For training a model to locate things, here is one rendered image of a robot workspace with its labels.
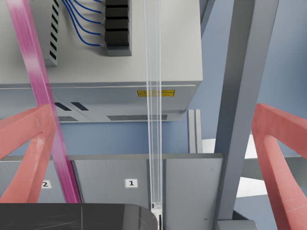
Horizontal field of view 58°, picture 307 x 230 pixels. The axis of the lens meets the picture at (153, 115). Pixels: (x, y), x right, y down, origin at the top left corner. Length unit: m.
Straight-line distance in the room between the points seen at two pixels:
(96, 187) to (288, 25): 1.25
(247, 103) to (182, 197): 0.16
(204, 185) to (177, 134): 0.83
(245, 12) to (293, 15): 1.23
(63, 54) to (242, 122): 0.45
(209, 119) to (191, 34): 0.64
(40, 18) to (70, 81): 0.14
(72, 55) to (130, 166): 0.36
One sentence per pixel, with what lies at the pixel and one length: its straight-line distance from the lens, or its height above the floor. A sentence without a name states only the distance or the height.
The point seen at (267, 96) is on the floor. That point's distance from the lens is 1.31.
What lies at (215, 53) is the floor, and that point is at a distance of 1.31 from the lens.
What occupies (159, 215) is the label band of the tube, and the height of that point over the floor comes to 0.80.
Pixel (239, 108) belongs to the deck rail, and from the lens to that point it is 0.29.
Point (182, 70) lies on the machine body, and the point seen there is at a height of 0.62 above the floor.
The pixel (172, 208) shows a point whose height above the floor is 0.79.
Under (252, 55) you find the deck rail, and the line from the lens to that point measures 0.26.
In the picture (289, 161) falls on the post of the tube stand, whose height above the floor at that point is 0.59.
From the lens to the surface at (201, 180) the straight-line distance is 0.36.
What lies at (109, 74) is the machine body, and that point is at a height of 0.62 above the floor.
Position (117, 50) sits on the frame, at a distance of 0.58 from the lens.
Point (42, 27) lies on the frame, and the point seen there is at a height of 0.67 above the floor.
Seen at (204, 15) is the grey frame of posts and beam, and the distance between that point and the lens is 0.76.
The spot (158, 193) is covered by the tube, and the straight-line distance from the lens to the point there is 0.36.
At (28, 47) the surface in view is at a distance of 0.27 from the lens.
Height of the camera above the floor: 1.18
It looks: 80 degrees down
